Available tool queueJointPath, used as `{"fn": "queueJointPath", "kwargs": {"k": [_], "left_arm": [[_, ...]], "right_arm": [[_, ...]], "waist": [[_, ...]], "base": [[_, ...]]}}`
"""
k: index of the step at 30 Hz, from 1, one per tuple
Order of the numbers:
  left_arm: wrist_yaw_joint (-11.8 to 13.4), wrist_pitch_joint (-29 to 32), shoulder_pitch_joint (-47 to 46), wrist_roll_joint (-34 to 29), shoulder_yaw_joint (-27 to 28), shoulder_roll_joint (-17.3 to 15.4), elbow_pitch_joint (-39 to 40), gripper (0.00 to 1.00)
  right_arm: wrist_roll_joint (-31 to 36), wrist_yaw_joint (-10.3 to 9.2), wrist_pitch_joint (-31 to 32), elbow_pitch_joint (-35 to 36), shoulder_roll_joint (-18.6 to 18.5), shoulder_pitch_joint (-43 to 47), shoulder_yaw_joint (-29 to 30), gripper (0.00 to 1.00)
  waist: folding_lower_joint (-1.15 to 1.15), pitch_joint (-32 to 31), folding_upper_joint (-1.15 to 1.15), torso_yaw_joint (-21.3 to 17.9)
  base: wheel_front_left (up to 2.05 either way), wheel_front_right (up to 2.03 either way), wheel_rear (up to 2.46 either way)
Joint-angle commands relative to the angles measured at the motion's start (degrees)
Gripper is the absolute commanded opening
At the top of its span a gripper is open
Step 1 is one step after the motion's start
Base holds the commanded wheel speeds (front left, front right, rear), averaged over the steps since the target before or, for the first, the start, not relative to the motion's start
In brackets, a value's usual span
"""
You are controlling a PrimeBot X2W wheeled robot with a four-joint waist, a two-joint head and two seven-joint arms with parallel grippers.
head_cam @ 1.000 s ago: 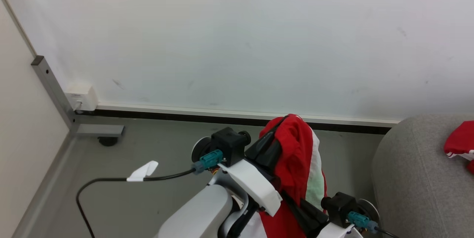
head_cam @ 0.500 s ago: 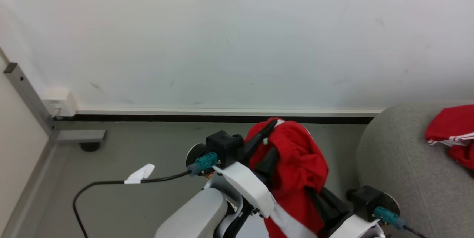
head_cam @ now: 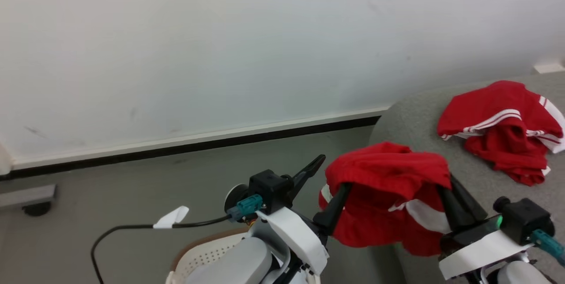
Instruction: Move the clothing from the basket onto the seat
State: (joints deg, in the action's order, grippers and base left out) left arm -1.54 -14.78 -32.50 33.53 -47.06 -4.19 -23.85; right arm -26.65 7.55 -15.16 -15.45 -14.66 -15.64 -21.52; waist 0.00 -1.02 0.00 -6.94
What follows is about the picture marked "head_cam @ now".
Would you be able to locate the black cable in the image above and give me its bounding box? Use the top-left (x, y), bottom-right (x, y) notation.
top-left (90, 214), bottom-right (232, 284)

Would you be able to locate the black round caster foot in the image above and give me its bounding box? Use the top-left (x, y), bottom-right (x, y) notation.
top-left (22, 201), bottom-right (52, 217)

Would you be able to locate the white cable tag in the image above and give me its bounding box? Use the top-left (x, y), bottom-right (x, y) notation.
top-left (153, 206), bottom-right (190, 230)

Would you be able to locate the red garment with white stripes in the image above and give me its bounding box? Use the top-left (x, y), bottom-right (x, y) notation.
top-left (436, 80), bottom-right (565, 186)

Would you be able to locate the red garment with white patches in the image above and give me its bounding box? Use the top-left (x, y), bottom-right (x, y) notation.
top-left (318, 141), bottom-right (452, 257)

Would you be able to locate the white and black baseboard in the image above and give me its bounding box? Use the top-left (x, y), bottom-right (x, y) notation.
top-left (0, 106), bottom-right (391, 182)

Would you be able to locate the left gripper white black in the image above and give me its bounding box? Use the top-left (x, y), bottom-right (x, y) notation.
top-left (255, 154), bottom-right (352, 276)

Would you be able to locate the grey fabric sofa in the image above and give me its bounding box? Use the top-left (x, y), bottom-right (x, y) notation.
top-left (369, 71), bottom-right (565, 284)

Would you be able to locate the small white box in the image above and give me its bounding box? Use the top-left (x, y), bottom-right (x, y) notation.
top-left (533, 58), bottom-right (565, 75)

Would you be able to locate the grey metal frame foot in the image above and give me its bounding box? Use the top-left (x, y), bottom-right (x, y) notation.
top-left (0, 184), bottom-right (57, 209)

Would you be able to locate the teal cable connector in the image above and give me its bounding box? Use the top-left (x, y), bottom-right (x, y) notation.
top-left (226, 194), bottom-right (264, 223)
top-left (530, 229), bottom-right (565, 268)

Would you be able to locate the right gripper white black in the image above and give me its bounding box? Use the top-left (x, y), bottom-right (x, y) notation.
top-left (436, 174), bottom-right (535, 281)

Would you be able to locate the cream perforated laundry basket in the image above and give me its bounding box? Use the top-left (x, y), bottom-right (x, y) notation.
top-left (165, 227), bottom-right (265, 284)

